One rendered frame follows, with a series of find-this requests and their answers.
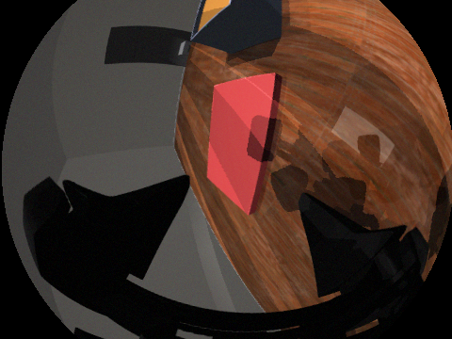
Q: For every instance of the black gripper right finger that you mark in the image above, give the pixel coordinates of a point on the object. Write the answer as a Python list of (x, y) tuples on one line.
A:
[(340, 247)]

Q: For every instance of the red lid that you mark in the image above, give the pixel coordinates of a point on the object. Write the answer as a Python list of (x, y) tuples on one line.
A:
[(243, 122)]

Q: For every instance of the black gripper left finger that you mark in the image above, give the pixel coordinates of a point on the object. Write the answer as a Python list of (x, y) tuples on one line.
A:
[(133, 223)]

